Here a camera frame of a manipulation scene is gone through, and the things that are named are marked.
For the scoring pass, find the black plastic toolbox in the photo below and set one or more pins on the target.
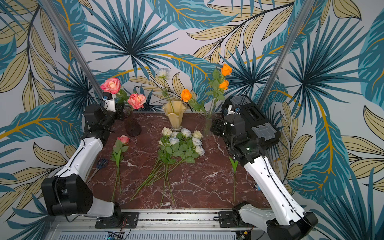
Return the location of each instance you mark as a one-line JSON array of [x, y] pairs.
[[248, 127]]

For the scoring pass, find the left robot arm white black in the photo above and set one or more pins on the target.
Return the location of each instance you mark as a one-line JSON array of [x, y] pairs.
[[67, 193]]

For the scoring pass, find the blue handled scissors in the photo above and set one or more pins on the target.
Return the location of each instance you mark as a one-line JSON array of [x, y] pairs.
[[102, 163]]

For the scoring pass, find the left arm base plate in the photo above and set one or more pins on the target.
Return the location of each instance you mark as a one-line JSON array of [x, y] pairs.
[[125, 220]]

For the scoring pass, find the aluminium front rail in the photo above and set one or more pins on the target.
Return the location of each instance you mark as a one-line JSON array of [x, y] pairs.
[[187, 224]]

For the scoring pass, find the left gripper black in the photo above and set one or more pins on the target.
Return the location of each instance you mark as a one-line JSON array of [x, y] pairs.
[[119, 110]]

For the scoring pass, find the white rose bunch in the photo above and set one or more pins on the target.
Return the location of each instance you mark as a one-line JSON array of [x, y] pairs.
[[175, 148]]

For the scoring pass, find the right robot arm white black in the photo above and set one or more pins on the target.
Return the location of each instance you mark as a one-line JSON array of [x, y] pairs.
[[287, 219]]

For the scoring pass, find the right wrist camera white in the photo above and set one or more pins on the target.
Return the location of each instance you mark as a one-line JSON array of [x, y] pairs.
[[229, 110]]

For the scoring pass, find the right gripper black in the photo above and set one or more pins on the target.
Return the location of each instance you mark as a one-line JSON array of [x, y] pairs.
[[217, 127]]

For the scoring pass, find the dark purple glass vase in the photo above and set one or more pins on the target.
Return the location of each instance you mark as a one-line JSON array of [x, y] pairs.
[[131, 124]]

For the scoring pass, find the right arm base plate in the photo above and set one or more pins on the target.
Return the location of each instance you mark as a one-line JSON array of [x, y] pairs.
[[229, 219]]

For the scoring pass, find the cream yellow fluted vase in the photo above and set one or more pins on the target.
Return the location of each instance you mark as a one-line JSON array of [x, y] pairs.
[[177, 117]]

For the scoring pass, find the clear glass vase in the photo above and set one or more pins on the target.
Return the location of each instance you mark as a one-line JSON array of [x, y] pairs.
[[209, 118]]

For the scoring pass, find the orange rose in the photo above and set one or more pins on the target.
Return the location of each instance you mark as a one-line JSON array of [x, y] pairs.
[[187, 97], [221, 74], [219, 88]]

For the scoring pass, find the pink rose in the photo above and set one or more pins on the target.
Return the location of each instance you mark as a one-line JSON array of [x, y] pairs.
[[114, 87], [135, 102], [117, 156]]

